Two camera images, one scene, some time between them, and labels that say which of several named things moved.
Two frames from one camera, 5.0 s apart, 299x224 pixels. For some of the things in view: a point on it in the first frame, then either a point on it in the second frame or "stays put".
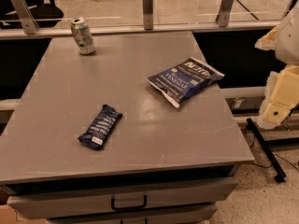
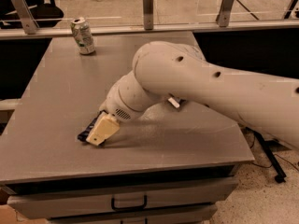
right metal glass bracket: [222, 19] stays put
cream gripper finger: [281, 97] → [105, 127]
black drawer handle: [130, 207] stays put
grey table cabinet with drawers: [163, 164] stays put
